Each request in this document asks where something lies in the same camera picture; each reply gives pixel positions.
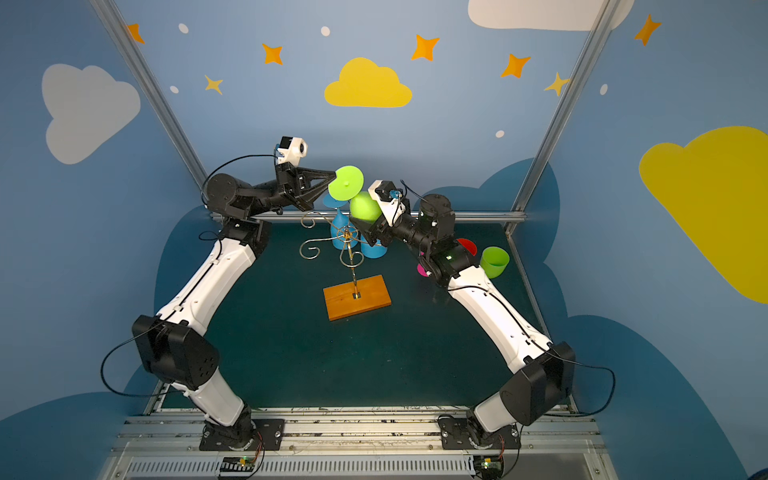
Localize green wine glass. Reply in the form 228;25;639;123
480;246;510;279
328;165;381;223

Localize pink wine glass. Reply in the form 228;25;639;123
417;252;433;278

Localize red wine glass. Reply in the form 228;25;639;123
457;238;478;257

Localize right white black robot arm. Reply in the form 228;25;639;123
350;182;575;447

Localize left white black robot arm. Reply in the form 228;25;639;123
132;163;336;451

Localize right blue wine glass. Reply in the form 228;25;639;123
360;234;388;259

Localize blue wine glass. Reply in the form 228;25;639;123
323;193;358;251
360;234;388;259

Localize left blue wine glass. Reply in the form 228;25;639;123
323;193;358;251

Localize orange wooden rack base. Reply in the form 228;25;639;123
323;275;392;321

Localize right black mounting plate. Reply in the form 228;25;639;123
436;415;521;450

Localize black mounting plate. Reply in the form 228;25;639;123
199;418;285;452
436;415;521;450

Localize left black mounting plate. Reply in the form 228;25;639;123
199;418;285;452

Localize aluminium front base rails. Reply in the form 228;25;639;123
99;406;618;479

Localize gold wire glass rack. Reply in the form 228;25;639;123
299;225;366;282

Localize horizontal aluminium back rail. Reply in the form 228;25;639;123
209;208;528;226

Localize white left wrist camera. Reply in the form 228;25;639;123
275;136;308;167

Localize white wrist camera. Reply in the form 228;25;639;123
368;180;411;227
275;136;308;167

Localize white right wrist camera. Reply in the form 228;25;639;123
368;180;411;227

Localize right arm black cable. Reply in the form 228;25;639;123
398;179;617;418

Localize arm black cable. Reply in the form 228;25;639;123
398;179;617;418
99;153;278;398

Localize left aluminium corner post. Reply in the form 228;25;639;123
89;0;208;201

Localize aluminium corner post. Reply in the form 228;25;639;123
511;0;622;215
89;0;208;201

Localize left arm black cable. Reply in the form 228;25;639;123
99;153;278;398

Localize right aluminium corner post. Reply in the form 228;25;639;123
511;0;622;215

